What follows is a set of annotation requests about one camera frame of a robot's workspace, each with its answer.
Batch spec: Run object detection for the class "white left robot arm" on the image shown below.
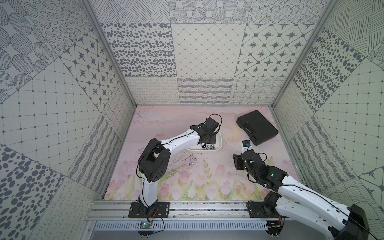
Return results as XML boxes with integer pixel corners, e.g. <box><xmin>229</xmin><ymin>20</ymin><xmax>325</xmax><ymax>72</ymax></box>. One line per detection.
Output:
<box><xmin>136</xmin><ymin>116</ymin><xmax>223</xmax><ymax>208</ymax></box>

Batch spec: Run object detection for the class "white slotted cable duct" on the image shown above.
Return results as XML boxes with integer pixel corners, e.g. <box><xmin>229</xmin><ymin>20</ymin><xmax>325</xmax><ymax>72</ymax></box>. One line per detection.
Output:
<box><xmin>95</xmin><ymin>220</ymin><xmax>268</xmax><ymax>231</ymax></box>

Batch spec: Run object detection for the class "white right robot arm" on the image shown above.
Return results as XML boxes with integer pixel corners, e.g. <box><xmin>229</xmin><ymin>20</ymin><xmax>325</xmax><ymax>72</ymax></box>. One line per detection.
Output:
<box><xmin>233</xmin><ymin>150</ymin><xmax>370</xmax><ymax>240</ymax></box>

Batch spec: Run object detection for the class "aluminium mounting rail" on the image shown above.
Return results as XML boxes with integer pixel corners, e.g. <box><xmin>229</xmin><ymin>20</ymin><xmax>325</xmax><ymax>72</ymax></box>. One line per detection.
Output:
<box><xmin>85</xmin><ymin>201</ymin><xmax>281</xmax><ymax>221</ymax></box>

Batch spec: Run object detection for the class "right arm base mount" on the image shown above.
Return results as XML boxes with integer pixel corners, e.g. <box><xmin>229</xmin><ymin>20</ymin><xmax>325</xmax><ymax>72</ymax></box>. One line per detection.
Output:
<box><xmin>246</xmin><ymin>192</ymin><xmax>285</xmax><ymax>218</ymax></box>

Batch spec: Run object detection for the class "white plastic storage box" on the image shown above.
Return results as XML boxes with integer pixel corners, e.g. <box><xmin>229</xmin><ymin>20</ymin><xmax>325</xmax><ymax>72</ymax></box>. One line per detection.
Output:
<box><xmin>186</xmin><ymin>132</ymin><xmax>223</xmax><ymax>154</ymax></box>

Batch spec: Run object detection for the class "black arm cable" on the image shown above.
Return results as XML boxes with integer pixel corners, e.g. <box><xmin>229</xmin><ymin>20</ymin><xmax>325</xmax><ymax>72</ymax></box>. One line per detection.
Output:
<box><xmin>278</xmin><ymin>183</ymin><xmax>379</xmax><ymax>240</ymax></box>

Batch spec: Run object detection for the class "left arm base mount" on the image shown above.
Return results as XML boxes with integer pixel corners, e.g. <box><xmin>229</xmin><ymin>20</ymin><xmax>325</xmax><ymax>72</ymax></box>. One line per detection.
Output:
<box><xmin>128</xmin><ymin>199</ymin><xmax>170</xmax><ymax>219</ymax></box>

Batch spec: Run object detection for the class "black plastic tool case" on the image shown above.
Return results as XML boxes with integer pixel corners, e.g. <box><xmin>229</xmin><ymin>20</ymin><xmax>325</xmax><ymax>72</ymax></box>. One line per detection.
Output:
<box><xmin>236</xmin><ymin>110</ymin><xmax>279</xmax><ymax>146</ymax></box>

